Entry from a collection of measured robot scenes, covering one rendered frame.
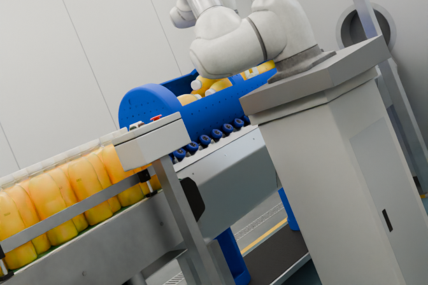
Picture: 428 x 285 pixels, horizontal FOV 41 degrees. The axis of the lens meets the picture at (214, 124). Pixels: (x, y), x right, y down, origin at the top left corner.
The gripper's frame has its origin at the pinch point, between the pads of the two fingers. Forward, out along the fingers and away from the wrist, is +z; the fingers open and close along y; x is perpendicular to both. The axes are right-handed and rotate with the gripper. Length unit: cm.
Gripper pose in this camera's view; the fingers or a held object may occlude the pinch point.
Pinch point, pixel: (249, 69)
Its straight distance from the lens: 250.3
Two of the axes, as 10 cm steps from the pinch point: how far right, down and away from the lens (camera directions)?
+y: -7.2, 2.6, 6.4
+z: 3.8, 9.2, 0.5
